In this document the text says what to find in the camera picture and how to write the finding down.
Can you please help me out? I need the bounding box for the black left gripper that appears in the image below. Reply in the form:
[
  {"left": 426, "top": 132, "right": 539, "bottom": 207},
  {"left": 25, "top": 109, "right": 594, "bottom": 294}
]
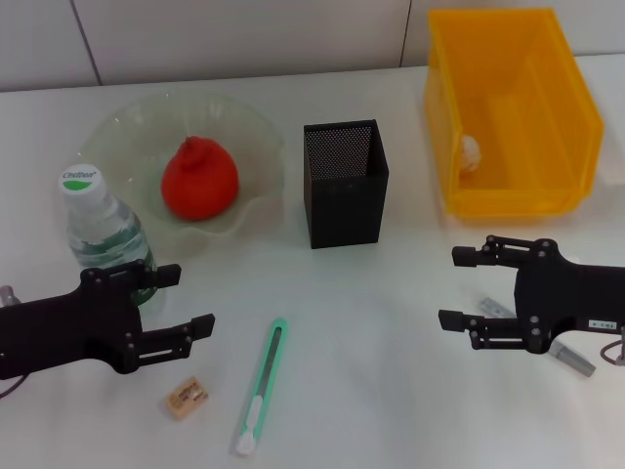
[{"left": 0, "top": 261, "right": 217, "bottom": 381}]

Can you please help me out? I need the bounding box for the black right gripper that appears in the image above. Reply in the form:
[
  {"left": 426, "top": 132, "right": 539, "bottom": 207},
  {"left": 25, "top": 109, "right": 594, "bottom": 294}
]
[{"left": 437, "top": 234, "right": 625, "bottom": 356}]

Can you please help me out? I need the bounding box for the tan eraser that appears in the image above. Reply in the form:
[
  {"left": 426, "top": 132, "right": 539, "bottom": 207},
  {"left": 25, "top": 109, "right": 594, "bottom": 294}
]
[{"left": 159, "top": 375, "right": 212, "bottom": 421}]

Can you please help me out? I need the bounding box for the clear water bottle green label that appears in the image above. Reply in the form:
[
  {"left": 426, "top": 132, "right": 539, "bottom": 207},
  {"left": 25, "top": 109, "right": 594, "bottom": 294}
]
[{"left": 57, "top": 164, "right": 160, "bottom": 309}]

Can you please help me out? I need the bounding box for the green utility knife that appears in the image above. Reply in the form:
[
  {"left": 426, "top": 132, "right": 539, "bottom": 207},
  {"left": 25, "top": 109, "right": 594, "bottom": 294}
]
[{"left": 229, "top": 317, "right": 290, "bottom": 458}]

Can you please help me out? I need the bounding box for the red-orange knitted orange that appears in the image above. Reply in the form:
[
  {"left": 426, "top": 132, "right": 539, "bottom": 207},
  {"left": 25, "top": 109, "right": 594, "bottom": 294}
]
[{"left": 161, "top": 136, "right": 241, "bottom": 222}]

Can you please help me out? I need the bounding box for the white paper ball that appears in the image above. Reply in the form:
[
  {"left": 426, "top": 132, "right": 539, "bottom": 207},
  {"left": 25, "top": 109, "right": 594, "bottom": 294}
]
[{"left": 460, "top": 135, "right": 485, "bottom": 174}]

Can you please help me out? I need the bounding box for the black mesh pen holder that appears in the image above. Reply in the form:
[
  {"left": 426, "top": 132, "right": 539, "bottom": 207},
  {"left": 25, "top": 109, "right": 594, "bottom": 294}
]
[{"left": 303, "top": 118, "right": 392, "bottom": 250}]

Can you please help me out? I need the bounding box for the grey glitter pen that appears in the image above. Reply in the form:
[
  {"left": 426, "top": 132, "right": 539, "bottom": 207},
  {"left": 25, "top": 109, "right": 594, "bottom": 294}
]
[{"left": 476, "top": 295, "right": 598, "bottom": 379}]

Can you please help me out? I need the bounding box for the green glass fruit plate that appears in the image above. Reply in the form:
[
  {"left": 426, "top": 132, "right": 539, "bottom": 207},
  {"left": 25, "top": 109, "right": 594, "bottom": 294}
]
[{"left": 77, "top": 90, "right": 288, "bottom": 255}]

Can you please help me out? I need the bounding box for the yellow plastic bin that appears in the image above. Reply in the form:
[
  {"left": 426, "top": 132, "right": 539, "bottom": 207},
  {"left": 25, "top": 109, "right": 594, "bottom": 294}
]
[{"left": 422, "top": 7, "right": 606, "bottom": 219}]

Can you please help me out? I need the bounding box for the right gripper cable with plug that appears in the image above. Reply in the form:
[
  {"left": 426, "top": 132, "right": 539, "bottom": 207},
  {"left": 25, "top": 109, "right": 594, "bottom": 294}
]
[{"left": 600, "top": 324, "right": 625, "bottom": 367}]

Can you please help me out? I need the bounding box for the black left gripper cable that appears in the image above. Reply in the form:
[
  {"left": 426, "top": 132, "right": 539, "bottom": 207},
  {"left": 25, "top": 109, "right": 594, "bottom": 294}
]
[{"left": 0, "top": 373, "right": 29, "bottom": 401}]

